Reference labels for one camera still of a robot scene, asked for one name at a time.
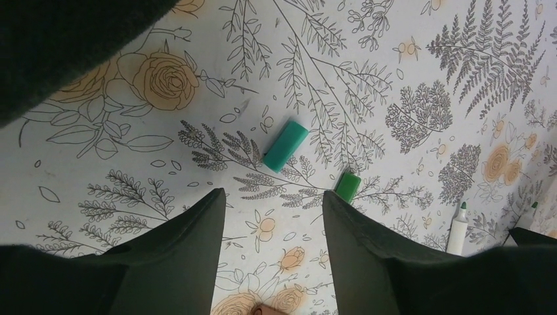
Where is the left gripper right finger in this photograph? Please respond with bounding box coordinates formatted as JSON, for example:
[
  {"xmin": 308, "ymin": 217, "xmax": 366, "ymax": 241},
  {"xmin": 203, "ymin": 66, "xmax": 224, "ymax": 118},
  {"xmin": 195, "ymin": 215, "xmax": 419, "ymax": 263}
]
[{"xmin": 323, "ymin": 191, "xmax": 556, "ymax": 314}]

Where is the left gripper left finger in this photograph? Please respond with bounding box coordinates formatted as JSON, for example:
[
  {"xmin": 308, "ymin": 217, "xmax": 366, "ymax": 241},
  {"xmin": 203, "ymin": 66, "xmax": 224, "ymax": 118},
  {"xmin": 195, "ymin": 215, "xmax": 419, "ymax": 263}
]
[{"xmin": 1, "ymin": 188, "xmax": 226, "ymax": 314}]

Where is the green capped marker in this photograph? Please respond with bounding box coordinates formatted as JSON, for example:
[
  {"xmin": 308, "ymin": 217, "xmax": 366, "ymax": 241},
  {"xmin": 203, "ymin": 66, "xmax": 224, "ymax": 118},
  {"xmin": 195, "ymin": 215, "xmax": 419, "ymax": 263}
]
[{"xmin": 446, "ymin": 201, "xmax": 468, "ymax": 256}]

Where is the green pen cap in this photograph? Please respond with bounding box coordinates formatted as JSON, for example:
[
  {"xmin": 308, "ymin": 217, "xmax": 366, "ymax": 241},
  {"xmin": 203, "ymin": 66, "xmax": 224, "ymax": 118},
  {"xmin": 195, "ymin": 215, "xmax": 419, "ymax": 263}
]
[{"xmin": 334, "ymin": 172, "xmax": 362, "ymax": 203}]

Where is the teal capped marker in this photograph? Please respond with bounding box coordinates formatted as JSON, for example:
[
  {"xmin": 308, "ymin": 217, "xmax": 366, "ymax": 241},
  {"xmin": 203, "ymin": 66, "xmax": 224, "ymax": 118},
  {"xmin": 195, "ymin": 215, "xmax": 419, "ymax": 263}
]
[{"xmin": 503, "ymin": 201, "xmax": 538, "ymax": 247}]

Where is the floral patterned table mat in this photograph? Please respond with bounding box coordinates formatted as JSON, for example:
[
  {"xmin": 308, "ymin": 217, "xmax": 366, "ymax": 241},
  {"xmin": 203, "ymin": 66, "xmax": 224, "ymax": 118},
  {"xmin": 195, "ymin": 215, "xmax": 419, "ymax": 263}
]
[{"xmin": 1, "ymin": 1, "xmax": 556, "ymax": 314}]

